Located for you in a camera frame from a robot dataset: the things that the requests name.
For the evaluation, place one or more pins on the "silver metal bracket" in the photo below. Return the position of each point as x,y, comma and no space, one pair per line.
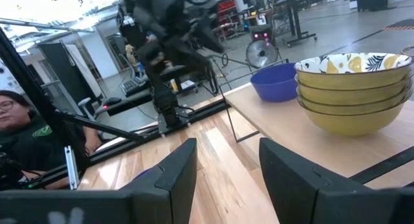
71,169

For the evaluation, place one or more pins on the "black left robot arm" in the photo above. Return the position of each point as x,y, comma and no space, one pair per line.
165,101

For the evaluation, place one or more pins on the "black keyboard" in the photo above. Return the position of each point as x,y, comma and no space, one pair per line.
134,86

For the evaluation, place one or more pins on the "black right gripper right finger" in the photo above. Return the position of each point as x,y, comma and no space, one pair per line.
307,201

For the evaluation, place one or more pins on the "red storage bin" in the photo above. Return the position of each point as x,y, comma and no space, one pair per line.
226,6

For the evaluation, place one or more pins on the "black frame post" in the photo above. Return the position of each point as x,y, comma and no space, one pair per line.
32,88

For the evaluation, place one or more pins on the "person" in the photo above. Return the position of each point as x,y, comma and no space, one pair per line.
29,143

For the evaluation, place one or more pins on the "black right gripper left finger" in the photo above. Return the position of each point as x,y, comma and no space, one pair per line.
161,204

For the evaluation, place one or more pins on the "grey round floor fan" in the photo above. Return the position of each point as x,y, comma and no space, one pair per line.
262,54

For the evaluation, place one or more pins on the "black rolling table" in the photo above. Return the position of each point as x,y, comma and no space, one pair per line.
296,20

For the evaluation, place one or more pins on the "black box with pink lights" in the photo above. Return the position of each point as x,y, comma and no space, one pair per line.
260,34

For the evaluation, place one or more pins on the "black diagonal frame brace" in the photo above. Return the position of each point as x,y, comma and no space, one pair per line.
97,125

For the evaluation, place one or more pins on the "blue plastic bowl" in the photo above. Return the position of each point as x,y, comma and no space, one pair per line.
275,85

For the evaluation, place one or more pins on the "black partition panel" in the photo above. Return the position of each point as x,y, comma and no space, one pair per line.
61,65

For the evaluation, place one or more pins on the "wooden shelf with black legs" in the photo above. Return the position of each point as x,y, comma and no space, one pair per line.
307,136

